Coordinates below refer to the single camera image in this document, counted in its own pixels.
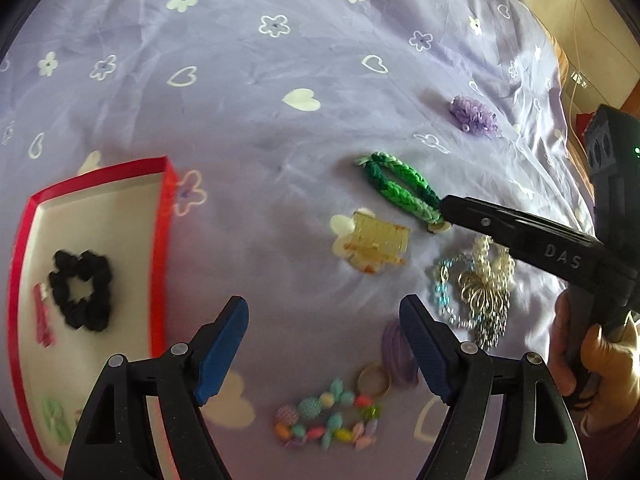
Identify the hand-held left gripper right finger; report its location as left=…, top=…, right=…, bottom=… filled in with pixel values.
left=399, top=294, right=588, bottom=480

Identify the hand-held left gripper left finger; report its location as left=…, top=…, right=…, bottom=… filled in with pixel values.
left=62, top=296, right=250, bottom=480

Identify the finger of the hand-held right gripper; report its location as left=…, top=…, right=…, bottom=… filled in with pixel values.
left=505, top=206, right=602, bottom=247
left=440, top=194, right=621, bottom=282

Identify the purple bow hair tie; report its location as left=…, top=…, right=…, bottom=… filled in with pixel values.
left=381, top=321, right=420, bottom=386

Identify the white pearl bracelet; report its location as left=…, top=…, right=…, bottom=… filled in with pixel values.
left=470, top=234, right=516, bottom=306

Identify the gold ring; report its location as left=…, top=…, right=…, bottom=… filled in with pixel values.
left=356, top=361, right=393, bottom=397

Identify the blue bead bracelet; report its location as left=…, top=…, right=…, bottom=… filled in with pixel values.
left=431, top=255, right=481, bottom=328

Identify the silver chain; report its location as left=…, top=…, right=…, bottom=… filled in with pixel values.
left=457, top=272, right=511, bottom=351

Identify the colourful bead bracelet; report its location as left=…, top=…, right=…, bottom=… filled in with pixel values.
left=274, top=379, right=383, bottom=450

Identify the green braided bracelet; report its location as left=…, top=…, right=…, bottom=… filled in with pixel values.
left=356, top=152, right=451, bottom=235

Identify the yellow hair claw clip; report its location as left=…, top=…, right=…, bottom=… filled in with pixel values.
left=347, top=211, right=412, bottom=267

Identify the red jewelry box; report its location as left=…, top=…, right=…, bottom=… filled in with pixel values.
left=6, top=156, right=179, bottom=480

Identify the person's right hand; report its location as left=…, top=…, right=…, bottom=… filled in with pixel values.
left=547, top=290, right=640, bottom=436

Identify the purple flower scrunchie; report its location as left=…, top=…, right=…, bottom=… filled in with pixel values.
left=450, top=94, right=501, bottom=138

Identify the black scrunchie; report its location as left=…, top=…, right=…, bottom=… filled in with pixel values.
left=48, top=249, right=113, bottom=332

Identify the pink hair clip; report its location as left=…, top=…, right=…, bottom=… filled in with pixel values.
left=32, top=284, right=53, bottom=347

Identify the light green hair clip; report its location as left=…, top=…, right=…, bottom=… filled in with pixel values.
left=41, top=397, right=76, bottom=445

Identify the purple floral bed sheet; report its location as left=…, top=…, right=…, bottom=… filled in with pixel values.
left=0, top=0, right=616, bottom=480

